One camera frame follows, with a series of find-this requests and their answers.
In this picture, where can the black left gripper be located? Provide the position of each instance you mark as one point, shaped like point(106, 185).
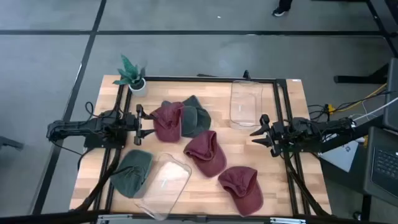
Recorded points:
point(139, 124)

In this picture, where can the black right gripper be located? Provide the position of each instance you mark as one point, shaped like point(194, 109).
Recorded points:
point(280, 137)

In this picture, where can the maroon baseball cap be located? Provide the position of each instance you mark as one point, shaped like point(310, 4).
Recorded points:
point(245, 189)
point(169, 124)
point(208, 155)

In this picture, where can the dark grey cloth garment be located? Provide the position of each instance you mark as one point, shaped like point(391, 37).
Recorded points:
point(165, 104)

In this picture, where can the dark green baseball cap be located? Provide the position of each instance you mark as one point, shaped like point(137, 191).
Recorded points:
point(202, 119)
point(133, 171)

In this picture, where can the clear plastic bin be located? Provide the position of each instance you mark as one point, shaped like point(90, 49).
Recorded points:
point(168, 186)
point(245, 105)

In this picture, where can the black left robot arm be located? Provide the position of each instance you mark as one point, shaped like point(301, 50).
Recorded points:
point(77, 127)

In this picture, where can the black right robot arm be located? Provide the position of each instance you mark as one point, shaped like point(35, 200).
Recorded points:
point(311, 130)

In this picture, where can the white plant pot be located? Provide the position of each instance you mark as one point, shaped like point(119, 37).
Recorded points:
point(140, 90)

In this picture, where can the green leafy plant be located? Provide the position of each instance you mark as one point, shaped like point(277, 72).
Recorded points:
point(130, 70)

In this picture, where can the light grey box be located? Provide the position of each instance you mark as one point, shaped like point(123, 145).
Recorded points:
point(340, 155)

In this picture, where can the black desk foot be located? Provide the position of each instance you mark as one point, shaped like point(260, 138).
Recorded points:
point(357, 77)

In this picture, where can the person's shoe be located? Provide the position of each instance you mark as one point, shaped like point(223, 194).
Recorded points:
point(279, 12)

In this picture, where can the dark grey laptop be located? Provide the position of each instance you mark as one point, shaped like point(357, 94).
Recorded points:
point(385, 161)

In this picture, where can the person's leg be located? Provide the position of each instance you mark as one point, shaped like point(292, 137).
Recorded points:
point(285, 3)

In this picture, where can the dark grey monitor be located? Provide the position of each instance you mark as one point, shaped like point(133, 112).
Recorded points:
point(391, 93)

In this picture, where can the black aluminium table frame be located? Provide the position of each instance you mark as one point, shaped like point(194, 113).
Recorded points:
point(202, 79)

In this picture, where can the silver metal bracket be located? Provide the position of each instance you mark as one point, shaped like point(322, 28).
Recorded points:
point(115, 218)
point(287, 221)

